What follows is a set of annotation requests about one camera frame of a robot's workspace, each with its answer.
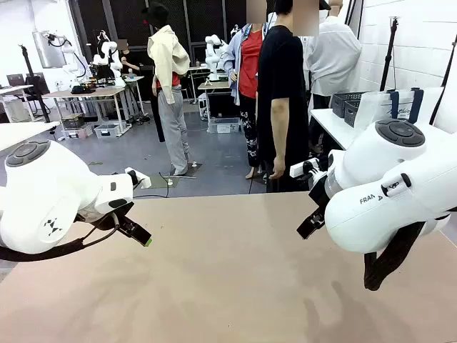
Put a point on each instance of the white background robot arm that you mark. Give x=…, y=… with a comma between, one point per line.
x=107, y=53
x=214, y=53
x=68, y=53

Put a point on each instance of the grey mannequin floor plate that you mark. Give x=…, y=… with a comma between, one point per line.
x=157, y=181

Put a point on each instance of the clear storage box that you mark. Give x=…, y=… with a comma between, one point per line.
x=106, y=130
x=224, y=125
x=76, y=132

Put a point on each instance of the black slanted pole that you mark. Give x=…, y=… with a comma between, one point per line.
x=444, y=82

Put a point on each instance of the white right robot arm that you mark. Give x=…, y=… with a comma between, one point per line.
x=385, y=171

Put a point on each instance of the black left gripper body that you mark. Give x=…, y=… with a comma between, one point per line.
x=107, y=218

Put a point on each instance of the white side table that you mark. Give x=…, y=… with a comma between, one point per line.
x=330, y=125

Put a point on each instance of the person in black t-shirt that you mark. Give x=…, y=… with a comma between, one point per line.
x=282, y=71

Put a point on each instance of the black office chair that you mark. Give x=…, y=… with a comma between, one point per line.
x=34, y=85

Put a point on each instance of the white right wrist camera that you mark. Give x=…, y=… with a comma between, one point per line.
x=303, y=168

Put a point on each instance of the black tripod stand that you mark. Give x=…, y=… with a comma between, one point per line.
x=389, y=53
x=34, y=85

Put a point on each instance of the black equipment case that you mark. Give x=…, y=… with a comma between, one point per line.
x=223, y=105

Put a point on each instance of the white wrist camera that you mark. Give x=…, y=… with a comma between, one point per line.
x=303, y=168
x=141, y=180

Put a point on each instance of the seated person in black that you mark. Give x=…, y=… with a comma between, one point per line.
x=130, y=60

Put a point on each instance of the wooden top work table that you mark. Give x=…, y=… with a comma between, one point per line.
x=89, y=93

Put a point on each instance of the person's right hand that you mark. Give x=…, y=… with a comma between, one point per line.
x=277, y=168

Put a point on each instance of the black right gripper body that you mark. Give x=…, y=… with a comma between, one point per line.
x=319, y=193

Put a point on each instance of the small wooden top table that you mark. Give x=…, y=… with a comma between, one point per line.
x=214, y=85

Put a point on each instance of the grey wall panel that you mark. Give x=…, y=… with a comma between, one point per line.
x=48, y=50

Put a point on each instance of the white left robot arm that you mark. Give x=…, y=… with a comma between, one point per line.
x=43, y=193

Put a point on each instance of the mannequin with cream hoodie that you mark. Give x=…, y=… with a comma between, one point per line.
x=168, y=71

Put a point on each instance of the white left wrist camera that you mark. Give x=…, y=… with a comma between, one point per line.
x=141, y=180

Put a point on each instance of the person's right forearm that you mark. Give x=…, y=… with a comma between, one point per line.
x=279, y=135

